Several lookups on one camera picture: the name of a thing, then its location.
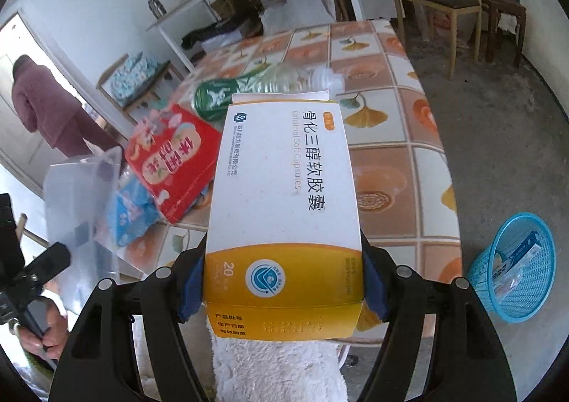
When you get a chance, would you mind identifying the dark wooden stool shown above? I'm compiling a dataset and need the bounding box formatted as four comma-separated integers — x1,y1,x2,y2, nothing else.
480,0,527,69

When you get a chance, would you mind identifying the black bag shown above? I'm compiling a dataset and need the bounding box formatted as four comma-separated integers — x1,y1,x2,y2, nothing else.
181,24,243,51

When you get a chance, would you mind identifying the red snack bag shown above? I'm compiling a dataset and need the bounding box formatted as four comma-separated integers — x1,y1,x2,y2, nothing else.
124,103,223,225

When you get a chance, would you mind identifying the clear plastic sack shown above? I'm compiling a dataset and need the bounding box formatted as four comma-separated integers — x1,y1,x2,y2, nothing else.
418,6,474,43

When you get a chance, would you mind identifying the clear plastic package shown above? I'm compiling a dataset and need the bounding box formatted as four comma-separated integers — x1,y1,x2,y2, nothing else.
42,148,125,296

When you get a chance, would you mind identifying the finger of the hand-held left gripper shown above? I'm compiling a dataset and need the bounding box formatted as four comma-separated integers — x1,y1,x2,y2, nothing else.
20,242,72,285

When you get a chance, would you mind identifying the table with patterned cloth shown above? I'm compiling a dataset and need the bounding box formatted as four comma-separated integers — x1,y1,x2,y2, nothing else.
120,19,465,347

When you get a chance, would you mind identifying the white door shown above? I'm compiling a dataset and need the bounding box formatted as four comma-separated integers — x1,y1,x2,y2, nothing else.
0,11,90,200

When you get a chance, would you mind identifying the person's left hand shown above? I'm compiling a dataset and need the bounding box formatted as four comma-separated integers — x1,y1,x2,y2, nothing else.
18,298,69,360

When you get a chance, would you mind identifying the blue plastic wastebasket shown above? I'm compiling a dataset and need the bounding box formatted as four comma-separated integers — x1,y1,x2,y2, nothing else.
467,212,556,325

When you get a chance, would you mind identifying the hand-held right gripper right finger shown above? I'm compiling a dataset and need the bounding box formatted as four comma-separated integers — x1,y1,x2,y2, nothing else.
358,231,519,402

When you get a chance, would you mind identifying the white sack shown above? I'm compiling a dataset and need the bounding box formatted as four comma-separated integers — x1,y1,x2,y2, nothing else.
260,0,336,36

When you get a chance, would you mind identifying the yellow white medicine box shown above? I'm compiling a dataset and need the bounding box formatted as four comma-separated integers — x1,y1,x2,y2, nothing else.
202,91,367,343

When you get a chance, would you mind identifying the blue floral cushion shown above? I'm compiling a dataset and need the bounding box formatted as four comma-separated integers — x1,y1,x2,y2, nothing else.
109,55,156,103

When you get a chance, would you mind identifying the blue tissue packet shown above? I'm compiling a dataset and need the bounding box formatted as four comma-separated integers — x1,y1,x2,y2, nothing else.
107,171,161,247

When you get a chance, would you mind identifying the green label plastic bottle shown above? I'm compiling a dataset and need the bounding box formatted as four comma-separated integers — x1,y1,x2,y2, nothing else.
191,64,346,123

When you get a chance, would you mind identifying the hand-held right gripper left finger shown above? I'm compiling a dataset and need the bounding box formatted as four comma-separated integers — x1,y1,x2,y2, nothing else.
48,233,218,402

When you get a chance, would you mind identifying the white fluffy towel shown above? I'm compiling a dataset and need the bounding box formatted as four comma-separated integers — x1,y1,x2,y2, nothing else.
207,322,347,402

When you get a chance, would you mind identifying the cardboard box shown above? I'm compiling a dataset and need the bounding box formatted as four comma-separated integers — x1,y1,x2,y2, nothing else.
211,0,259,21

